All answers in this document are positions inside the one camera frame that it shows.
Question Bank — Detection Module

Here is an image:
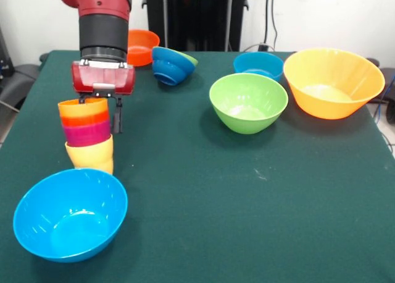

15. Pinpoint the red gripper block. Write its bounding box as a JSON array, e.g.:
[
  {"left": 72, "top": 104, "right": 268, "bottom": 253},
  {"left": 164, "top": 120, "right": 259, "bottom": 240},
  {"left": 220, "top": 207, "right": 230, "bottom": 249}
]
[{"left": 71, "top": 62, "right": 136, "bottom": 135}]

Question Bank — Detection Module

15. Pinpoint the red plastic cup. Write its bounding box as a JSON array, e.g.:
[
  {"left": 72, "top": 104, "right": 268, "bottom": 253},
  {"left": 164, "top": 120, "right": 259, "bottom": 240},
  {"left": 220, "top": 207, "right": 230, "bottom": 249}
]
[{"left": 60, "top": 111, "right": 110, "bottom": 128}]

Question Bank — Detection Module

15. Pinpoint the orange ribbed plastic cup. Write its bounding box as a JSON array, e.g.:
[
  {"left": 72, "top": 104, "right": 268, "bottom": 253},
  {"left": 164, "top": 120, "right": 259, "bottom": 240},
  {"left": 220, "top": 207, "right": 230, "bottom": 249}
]
[{"left": 57, "top": 97, "right": 109, "bottom": 119}]

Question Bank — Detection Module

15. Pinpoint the purple plastic cup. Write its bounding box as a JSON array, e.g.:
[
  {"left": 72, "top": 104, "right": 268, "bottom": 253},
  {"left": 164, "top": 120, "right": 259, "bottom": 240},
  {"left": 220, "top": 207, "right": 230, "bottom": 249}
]
[{"left": 62, "top": 119, "right": 112, "bottom": 148}]

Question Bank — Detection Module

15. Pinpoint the yellow ribbed plastic cup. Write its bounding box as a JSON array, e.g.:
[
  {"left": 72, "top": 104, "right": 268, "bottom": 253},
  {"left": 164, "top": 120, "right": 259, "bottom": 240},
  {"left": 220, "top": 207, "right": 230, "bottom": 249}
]
[{"left": 64, "top": 134, "right": 114, "bottom": 175}]

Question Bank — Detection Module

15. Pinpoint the red plastic bowl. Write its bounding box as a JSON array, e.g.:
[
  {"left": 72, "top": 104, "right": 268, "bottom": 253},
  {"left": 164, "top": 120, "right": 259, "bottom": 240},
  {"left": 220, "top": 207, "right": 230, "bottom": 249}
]
[{"left": 127, "top": 29, "right": 160, "bottom": 67}]

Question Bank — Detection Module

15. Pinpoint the dark blue bowl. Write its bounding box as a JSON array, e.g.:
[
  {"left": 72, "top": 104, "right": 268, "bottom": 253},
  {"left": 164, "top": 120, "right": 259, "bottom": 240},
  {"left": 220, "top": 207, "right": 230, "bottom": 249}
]
[{"left": 151, "top": 46, "right": 197, "bottom": 87}]

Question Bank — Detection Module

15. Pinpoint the small green ribbed bowl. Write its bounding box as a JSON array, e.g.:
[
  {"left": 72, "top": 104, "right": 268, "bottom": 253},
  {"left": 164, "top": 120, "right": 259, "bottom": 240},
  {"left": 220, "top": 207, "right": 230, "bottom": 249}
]
[{"left": 181, "top": 52, "right": 199, "bottom": 67}]

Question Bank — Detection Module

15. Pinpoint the large light blue bowl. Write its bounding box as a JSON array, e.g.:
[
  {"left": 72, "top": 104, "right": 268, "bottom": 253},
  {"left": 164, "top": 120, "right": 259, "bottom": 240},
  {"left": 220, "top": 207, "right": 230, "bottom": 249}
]
[{"left": 12, "top": 167, "right": 129, "bottom": 263}]

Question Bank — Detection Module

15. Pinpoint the dark green tablecloth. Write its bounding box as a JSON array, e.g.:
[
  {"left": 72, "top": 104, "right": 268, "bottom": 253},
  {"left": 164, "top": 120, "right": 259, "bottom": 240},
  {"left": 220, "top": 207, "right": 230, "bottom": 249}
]
[{"left": 0, "top": 49, "right": 395, "bottom": 283}]

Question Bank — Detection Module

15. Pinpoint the large green bowl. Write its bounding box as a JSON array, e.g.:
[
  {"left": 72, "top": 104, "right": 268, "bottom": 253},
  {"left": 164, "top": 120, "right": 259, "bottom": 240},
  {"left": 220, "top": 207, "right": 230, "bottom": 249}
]
[{"left": 209, "top": 72, "right": 289, "bottom": 135}]

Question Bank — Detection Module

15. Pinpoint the small light blue bowl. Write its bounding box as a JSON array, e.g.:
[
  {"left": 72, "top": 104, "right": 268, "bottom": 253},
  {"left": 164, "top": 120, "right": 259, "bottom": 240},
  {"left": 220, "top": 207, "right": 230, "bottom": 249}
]
[{"left": 233, "top": 51, "right": 285, "bottom": 82}]

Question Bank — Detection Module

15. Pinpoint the large yellow bowl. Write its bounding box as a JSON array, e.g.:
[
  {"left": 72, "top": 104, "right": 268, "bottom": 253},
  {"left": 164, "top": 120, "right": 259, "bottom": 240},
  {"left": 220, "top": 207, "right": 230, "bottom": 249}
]
[{"left": 283, "top": 47, "right": 386, "bottom": 120}]

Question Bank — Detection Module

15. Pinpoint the dark grey pedestal leg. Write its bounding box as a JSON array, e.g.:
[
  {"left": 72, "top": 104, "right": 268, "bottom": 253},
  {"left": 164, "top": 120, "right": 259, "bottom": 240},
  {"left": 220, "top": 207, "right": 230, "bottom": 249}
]
[{"left": 0, "top": 63, "right": 41, "bottom": 111}]

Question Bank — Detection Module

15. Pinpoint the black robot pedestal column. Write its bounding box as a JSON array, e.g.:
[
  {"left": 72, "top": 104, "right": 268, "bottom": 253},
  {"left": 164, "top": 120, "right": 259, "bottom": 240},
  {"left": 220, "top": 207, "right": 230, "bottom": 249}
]
[{"left": 141, "top": 0, "right": 249, "bottom": 52}]

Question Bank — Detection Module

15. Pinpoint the black hanging cable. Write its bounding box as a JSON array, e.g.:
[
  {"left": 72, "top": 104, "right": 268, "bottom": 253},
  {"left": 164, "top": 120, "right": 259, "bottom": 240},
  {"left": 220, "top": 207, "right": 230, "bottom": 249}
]
[{"left": 260, "top": 0, "right": 279, "bottom": 51}]

